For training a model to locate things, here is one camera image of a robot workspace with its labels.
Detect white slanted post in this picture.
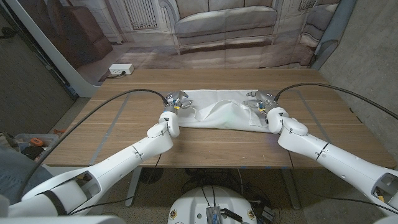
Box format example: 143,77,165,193
5,0,100,98

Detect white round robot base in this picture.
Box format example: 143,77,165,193
167,185,258,224

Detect printed sofa room backdrop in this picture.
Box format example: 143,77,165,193
17,0,343,70

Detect white cloth napkin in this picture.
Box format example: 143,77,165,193
175,89,274,133

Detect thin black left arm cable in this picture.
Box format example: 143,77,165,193
67,154,162,216

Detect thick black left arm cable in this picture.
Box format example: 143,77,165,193
18,88,169,200

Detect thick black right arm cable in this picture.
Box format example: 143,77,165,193
273,82,398,121

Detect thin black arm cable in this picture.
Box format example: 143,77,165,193
287,152,389,208
67,154,162,216

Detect black wall mounted object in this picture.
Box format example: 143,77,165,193
0,27,15,40

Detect white power strip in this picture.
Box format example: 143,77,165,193
108,63,135,76

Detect black round floor object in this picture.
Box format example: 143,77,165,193
141,167,164,184

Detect grey finned electronics module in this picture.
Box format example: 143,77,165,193
206,206,221,224

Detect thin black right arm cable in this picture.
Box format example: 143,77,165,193
287,152,389,208

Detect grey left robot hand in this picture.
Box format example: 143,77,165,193
164,90,194,114

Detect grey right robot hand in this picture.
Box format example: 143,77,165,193
243,90,279,112

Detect clear plastic storage bin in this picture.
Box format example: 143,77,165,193
14,133,60,159

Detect tangled black floor cables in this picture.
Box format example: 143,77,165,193
182,169,280,206

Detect blue-grey rolled backdrop edge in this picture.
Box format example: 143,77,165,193
310,0,357,71

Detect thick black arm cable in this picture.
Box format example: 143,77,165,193
273,82,398,121
18,88,169,200

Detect person in blue jeans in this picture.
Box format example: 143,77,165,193
0,146,53,203

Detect black power strip cord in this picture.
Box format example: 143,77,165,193
99,70,127,82

